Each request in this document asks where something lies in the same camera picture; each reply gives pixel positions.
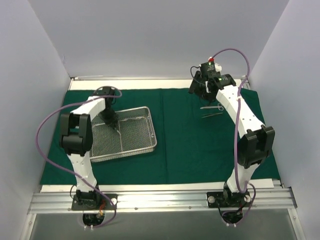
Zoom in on steel surgical scissors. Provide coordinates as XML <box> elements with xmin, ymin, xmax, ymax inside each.
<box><xmin>200</xmin><ymin>103</ymin><xmax>224</xmax><ymax>111</ymax></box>

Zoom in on metal mesh tray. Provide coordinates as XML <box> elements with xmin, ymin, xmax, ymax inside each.
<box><xmin>90</xmin><ymin>106</ymin><xmax>157</xmax><ymax>163</ymax></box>

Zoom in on green surgical cloth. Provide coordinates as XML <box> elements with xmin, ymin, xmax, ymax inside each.
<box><xmin>39</xmin><ymin>87</ymin><xmax>281</xmax><ymax>186</ymax></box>

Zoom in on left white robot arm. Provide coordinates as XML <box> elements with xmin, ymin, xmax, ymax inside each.
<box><xmin>59</xmin><ymin>86</ymin><xmax>118</xmax><ymax>210</ymax></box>

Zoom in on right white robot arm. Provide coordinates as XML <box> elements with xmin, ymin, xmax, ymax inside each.
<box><xmin>188</xmin><ymin>59</ymin><xmax>275</xmax><ymax>207</ymax></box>

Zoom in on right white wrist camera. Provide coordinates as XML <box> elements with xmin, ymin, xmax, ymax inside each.
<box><xmin>208</xmin><ymin>56</ymin><xmax>223</xmax><ymax>72</ymax></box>

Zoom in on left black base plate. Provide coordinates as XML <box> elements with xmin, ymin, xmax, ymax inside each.
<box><xmin>71</xmin><ymin>192</ymin><xmax>117</xmax><ymax>211</ymax></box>

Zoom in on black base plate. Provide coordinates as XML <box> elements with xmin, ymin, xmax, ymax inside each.
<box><xmin>71</xmin><ymin>192</ymin><xmax>117</xmax><ymax>211</ymax></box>
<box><xmin>206</xmin><ymin>191</ymin><xmax>252</xmax><ymax>209</ymax></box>

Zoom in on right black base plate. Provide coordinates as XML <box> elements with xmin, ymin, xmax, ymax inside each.
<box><xmin>206</xmin><ymin>191</ymin><xmax>252</xmax><ymax>209</ymax></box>

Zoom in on aluminium frame rail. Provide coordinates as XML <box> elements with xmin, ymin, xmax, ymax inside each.
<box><xmin>28</xmin><ymin>187</ymin><xmax>297</xmax><ymax>214</ymax></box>

